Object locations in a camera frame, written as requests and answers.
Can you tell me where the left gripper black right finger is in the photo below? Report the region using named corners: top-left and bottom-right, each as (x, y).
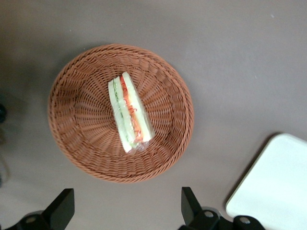
top-left (178, 186), bottom-right (264, 230)

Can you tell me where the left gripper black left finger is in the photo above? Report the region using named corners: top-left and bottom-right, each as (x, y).
top-left (0, 188), bottom-right (75, 230)

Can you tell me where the triangle sandwich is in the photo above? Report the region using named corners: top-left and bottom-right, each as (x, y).
top-left (107, 71), bottom-right (154, 154)

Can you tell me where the beige plastic serving tray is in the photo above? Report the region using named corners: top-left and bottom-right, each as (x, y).
top-left (225, 133), bottom-right (307, 230)

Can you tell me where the round brown wicker basket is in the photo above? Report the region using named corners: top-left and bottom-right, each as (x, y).
top-left (47, 43), bottom-right (194, 184)

